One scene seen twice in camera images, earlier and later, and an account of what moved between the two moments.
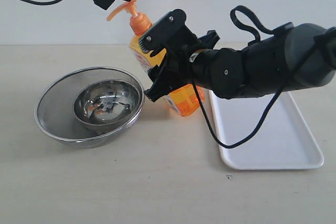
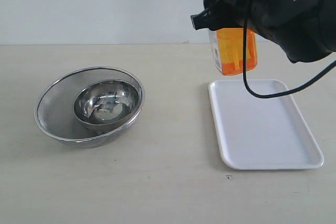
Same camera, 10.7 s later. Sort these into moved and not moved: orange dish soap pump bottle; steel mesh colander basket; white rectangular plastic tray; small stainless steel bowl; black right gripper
Moved: orange dish soap pump bottle; black right gripper
Not moved: white rectangular plastic tray; steel mesh colander basket; small stainless steel bowl
